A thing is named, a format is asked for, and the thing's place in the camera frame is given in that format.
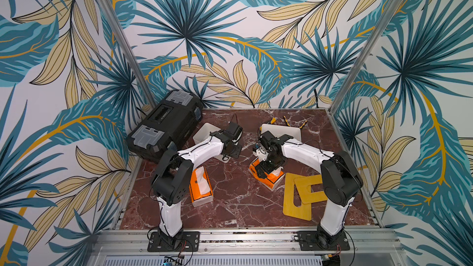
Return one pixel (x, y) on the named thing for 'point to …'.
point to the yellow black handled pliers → (303, 124)
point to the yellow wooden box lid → (302, 212)
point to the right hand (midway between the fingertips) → (267, 169)
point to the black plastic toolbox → (169, 125)
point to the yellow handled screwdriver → (273, 120)
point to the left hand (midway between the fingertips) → (234, 153)
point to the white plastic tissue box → (203, 132)
